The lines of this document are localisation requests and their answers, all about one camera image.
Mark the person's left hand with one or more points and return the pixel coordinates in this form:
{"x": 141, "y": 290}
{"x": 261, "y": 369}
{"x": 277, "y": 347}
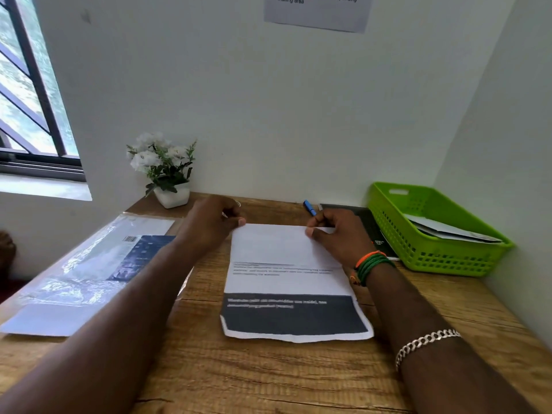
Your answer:
{"x": 209, "y": 226}

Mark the person's right hand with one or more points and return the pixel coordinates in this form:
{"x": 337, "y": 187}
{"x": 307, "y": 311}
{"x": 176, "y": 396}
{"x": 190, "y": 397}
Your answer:
{"x": 345, "y": 239}

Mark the stack of printed papers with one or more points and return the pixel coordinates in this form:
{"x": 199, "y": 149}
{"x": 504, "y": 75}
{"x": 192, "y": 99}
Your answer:
{"x": 297, "y": 314}

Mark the green plastic basket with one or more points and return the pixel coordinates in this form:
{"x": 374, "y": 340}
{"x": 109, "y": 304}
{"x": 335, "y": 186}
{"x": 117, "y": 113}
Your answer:
{"x": 444, "y": 260}

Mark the clear plastic envelope wrapper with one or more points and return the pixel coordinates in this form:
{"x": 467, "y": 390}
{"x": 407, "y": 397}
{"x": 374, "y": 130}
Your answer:
{"x": 82, "y": 271}

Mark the person's right forearm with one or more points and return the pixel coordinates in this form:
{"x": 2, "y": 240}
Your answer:
{"x": 448, "y": 349}

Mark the person's left forearm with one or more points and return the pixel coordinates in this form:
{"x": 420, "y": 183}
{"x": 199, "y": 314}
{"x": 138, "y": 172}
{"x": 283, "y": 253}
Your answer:
{"x": 99, "y": 336}

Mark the black notebook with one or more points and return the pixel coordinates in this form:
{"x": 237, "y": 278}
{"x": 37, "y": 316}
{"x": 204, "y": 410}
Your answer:
{"x": 379, "y": 237}

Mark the orange and green thread wristbands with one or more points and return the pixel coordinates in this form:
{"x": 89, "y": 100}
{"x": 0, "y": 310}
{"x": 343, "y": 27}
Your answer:
{"x": 371, "y": 265}

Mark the blue pen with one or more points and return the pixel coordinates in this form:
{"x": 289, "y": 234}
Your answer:
{"x": 309, "y": 207}

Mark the white flower plant in pot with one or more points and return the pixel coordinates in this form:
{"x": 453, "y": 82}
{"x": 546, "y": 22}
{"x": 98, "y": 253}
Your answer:
{"x": 163, "y": 165}

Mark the window with metal bars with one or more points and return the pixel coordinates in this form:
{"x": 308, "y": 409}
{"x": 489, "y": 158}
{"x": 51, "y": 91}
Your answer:
{"x": 30, "y": 103}

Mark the paper notice on wall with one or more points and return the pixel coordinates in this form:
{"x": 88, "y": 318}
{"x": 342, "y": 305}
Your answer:
{"x": 319, "y": 12}

